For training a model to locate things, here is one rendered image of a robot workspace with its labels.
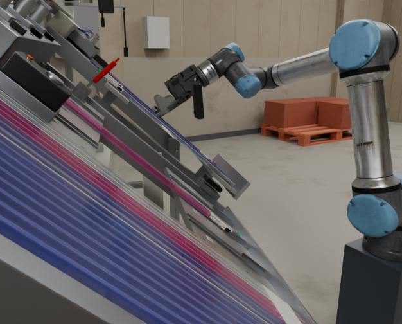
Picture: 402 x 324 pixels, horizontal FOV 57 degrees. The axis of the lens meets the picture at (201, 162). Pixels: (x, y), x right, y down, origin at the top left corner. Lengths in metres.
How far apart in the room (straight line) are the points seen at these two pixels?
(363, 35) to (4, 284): 0.90
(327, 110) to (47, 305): 5.40
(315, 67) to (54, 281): 1.08
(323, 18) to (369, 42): 5.59
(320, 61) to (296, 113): 4.22
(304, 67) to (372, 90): 0.30
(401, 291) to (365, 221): 0.26
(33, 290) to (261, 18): 5.53
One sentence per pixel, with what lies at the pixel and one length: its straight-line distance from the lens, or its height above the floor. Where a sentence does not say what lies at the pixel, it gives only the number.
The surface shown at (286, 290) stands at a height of 0.73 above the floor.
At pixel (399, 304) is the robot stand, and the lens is 1.23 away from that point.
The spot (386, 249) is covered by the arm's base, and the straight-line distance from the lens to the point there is 1.19.
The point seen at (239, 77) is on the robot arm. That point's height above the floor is 1.04.
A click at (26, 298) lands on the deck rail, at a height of 0.98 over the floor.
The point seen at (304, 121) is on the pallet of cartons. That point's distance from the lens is 5.56.
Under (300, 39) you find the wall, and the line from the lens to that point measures 6.17.
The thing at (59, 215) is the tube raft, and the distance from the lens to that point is 0.28.
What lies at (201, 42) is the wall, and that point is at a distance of 5.05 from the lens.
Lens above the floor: 1.10
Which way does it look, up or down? 16 degrees down
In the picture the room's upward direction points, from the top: straight up
